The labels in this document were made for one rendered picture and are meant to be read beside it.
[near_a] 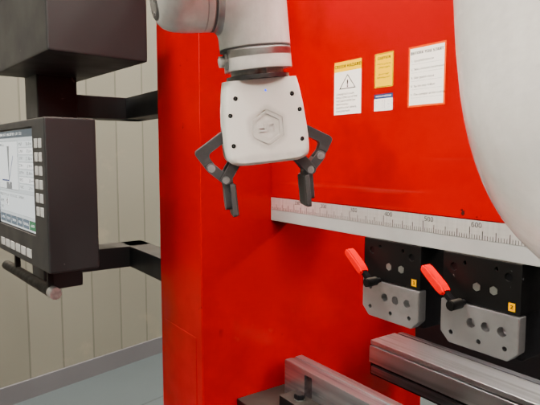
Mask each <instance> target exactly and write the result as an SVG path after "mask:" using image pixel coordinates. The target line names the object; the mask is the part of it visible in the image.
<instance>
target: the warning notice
mask: <svg viewBox="0 0 540 405"><path fill-rule="evenodd" d="M361 96H362V58H358V59H352V60H347V61H343V62H339V63H335V64H334V116H335V115H344V114H353V113H361Z"/></svg>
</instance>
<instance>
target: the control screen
mask: <svg viewBox="0 0 540 405"><path fill-rule="evenodd" d="M6 197H7V198H9V205H6ZM0 209H1V221H3V222H4V223H9V224H10V225H13V226H16V227H19V228H22V229H23V230H26V231H30V232H32V233H35V234H36V230H35V191H34V171H33V151H32V131H31V129H20V130H13V131H6V132H0Z"/></svg>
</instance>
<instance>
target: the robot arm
mask: <svg viewBox="0 0 540 405"><path fill-rule="evenodd" d="M149 3H150V7H151V9H150V10H151V13H152V14H153V18H154V19H155V21H156V23H157V24H158V25H159V26H160V27H161V28H162V29H164V30H166V31H169V32H174V33H181V34H193V33H215V34H216V35H217V37H218V41H219V52H220V53H219V54H220V55H222V56H219V57H218V65H219V68H224V72H225V75H231V77H229V78H227V82H223V83H222V85H221V94H220V124H221V132H220V133H218V134H217V135H215V136H214V137H212V138H211V139H210V140H209V141H208V142H206V143H205V144H204V145H202V146H201V147H199V148H198V149H197V150H195V152H194V155H195V157H196V158H197V159H198V160H199V161H200V163H201V164H202V165H203V167H204V168H205V169H206V171H207V172H208V173H209V174H211V175H212V176H213V177H215V178H216V179H218V180H219V181H220V182H221V183H222V186H223V200H224V206H225V210H230V212H231V215H232V216H233V217H238V215H239V206H238V198H237V190H236V184H235V183H233V178H234V176H235V174H236V172H237V170H238V169H239V167H240V166H253V165H260V164H268V163H274V162H287V161H294V162H295V163H296V164H297V165H298V167H299V168H300V173H299V174H298V175H297V178H298V188H299V197H300V203H301V204H303V205H304V206H306V207H311V206H312V199H311V198H314V197H315V194H314V184H313V174H314V173H315V172H316V168H317V167H318V166H319V165H320V164H321V163H322V161H323V160H324V159H325V154H326V152H327V151H328V149H329V146H330V144H331V142H332V137H331V136H330V135H327V134H325V133H323V132H321V131H319V130H317V129H315V128H313V127H311V126H309V125H307V124H306V119H305V110H304V105H303V101H302V97H301V90H300V87H299V84H298V81H297V77H296V76H289V72H284V69H286V68H291V67H292V56H291V47H290V36H289V26H288V8H287V0H149ZM453 8H454V26H455V43H456V63H457V71H458V80H459V88H460V101H461V107H462V112H463V117H464V124H465V128H466V132H467V136H468V143H469V145H470V148H471V151H472V156H473V159H474V162H475V164H476V167H477V170H478V173H479V175H480V177H481V181H482V183H483V185H484V187H485V189H486V192H487V194H488V196H489V198H490V200H491V202H492V204H493V205H494V207H495V208H496V210H497V212H498V214H499V215H500V216H501V218H502V220H503V221H504V222H505V224H506V225H507V226H508V228H509V229H510V230H511V231H512V232H513V233H514V234H515V236H516V237H517V238H518V239H519V240H520V241H521V242H522V243H523V244H524V245H525V246H526V247H527V248H528V249H529V250H530V251H531V252H533V253H534V254H535V255H536V256H537V257H538V258H539V259H540V0H453ZM309 138H311V139H313V140H315V141H316V142H317V147H316V149H315V151H314V152H313V153H312V154H311V156H310V157H309V158H307V157H306V155H307V154H308V153H309ZM221 145H222V148H223V156H224V158H225V160H226V161H227V163H226V164H225V166H224V167H223V169H222V170H221V169H220V168H219V167H217V166H216V165H215V164H214V163H213V161H212V160H211V159H210V154H211V153H212V152H213V151H214V150H216V149H217V148H218V147H220V146H221Z"/></svg>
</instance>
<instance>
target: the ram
mask: <svg viewBox="0 0 540 405"><path fill-rule="evenodd" d="M287 8H288V26H289V36H290V47H291V56H292V67H291V68H286V69H284V72H289V76H296V77H297V81H298V84H299V87H300V90H301V97H302V101H303V105H304V110H305V119H306V124H307V125H309V126H311V127H313V128H315V129H317V130H319V131H321V132H323V133H325V134H327V135H330V136H331V137H332V142H331V144H330V146H329V149H328V151H327V152H326V154H325V159H324V160H323V161H322V163H321V164H320V165H319V166H318V167H317V168H316V172H315V173H314V174H313V184H314V194H315V197H314V198H311V199H312V202H315V203H328V204H336V205H343V206H351V207H364V208H371V209H379V210H385V211H399V212H407V213H414V214H421V215H434V216H442V217H449V218H456V219H470V220H477V221H484V222H491V223H505V222H504V221H503V220H502V218H501V216H500V215H499V214H498V212H497V210H496V208H495V207H494V205H493V204H492V202H491V200H490V198H489V196H488V194H487V192H486V189H485V187H484V185H483V183H482V181H481V177H480V175H479V173H478V170H477V167H476V164H475V162H474V159H473V154H472V151H471V148H470V145H469V143H468V136H467V132H466V128H465V124H464V117H463V112H462V107H461V101H460V88H459V80H458V71H457V63H456V43H455V26H454V8H453V0H287ZM443 40H447V48H446V76H445V103H444V104H439V105H430V106H421V107H413V108H408V107H407V91H408V56H409V47H416V46H420V45H424V44H428V43H435V42H439V41H443ZM389 51H394V70H393V86H389V87H383V88H374V62H375V55H377V54H380V53H384V52H389ZM358 58H362V96H361V113H353V114H344V115H335V116H334V64H335V63H339V62H343V61H347V60H352V59H358ZM391 92H393V109H392V110H386V111H377V112H374V95H378V94H384V93H391ZM299 173H300V168H299V167H298V165H297V164H296V163H295V162H294V161H287V162H274V163H272V165H271V196H272V197H273V198H286V199H293V200H300V197H299V188H298V178H297V175H298V174H299ZM271 220H274V221H279V222H284V223H292V224H297V225H301V226H306V227H315V228H320V229H325V230H330V231H338V232H343V233H347V234H352V235H360V236H365V237H371V238H376V239H384V240H389V241H393V242H398V243H406V244H411V245H416V246H421V247H426V248H435V249H439V250H444V251H449V252H457V253H462V254H467V255H471V256H480V257H484V258H490V259H495V260H503V261H508V262H513V263H517V264H526V265H530V266H535V267H540V259H539V258H538V257H537V256H536V255H535V254H534V253H533V252H531V251H530V250H529V249H528V248H527V247H526V246H521V245H515V244H509V243H498V242H493V241H488V240H482V239H471V238H465V237H459V236H454V235H444V234H438V233H432V232H426V231H417V230H411V229H405V228H399V227H388V226H383V225H378V224H372V223H361V222H355V221H349V220H344V219H334V218H328V217H322V216H316V215H307V214H301V213H295V212H289V211H278V210H273V209H271Z"/></svg>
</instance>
